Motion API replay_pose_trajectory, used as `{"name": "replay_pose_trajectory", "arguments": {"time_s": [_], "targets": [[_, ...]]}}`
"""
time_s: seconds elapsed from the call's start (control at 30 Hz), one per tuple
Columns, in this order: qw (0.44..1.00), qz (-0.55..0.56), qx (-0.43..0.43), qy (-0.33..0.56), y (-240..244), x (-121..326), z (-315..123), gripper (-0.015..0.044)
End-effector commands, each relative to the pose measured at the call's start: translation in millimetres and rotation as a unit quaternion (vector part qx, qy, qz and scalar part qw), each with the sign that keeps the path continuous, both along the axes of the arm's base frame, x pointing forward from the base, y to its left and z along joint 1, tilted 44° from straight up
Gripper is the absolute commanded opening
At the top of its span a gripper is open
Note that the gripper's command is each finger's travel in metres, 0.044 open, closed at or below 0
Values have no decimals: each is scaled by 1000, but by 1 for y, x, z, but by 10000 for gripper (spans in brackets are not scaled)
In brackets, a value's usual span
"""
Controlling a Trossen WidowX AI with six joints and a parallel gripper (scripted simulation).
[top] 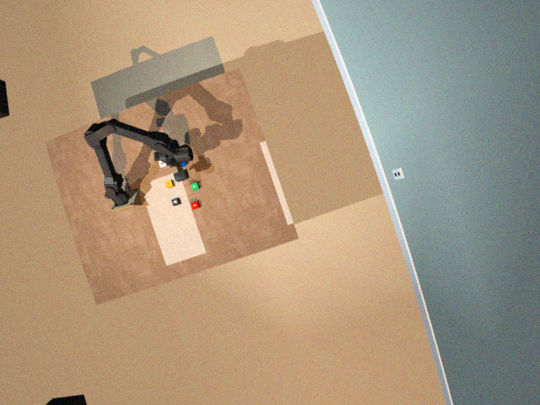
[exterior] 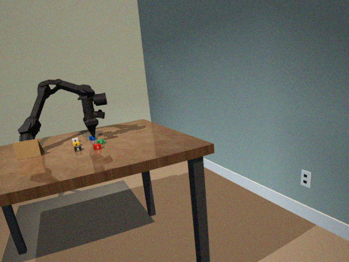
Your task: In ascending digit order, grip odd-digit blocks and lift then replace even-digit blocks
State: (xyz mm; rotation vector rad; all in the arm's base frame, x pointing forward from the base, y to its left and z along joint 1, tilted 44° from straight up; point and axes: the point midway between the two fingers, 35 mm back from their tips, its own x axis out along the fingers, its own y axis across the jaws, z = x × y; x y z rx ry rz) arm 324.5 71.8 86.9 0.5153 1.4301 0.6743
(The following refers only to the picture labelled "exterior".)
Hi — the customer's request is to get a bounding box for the red block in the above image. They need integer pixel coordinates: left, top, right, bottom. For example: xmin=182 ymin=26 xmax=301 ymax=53
xmin=93 ymin=143 xmax=101 ymax=150

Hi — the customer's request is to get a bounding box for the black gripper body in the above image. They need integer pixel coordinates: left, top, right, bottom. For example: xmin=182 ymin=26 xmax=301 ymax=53
xmin=83 ymin=106 xmax=99 ymax=126

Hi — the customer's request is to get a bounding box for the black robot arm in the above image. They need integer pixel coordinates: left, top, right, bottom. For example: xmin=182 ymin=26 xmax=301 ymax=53
xmin=18 ymin=79 xmax=107 ymax=142

